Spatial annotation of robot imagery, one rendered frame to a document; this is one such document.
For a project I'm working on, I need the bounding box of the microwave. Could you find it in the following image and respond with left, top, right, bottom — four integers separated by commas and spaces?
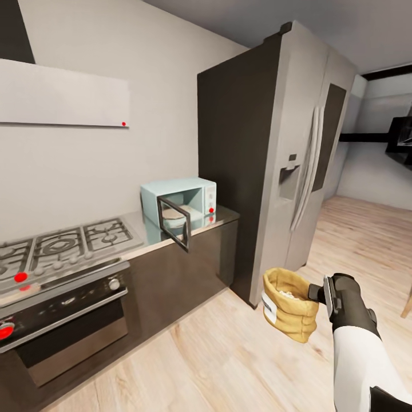
140, 176, 216, 253

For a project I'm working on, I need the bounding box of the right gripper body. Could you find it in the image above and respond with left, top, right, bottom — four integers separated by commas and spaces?
308, 283, 326, 305

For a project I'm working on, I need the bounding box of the popcorn bag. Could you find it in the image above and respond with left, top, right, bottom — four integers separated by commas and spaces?
261, 268, 319, 343

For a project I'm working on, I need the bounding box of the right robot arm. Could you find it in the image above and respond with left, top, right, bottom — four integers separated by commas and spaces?
308, 273, 412, 412

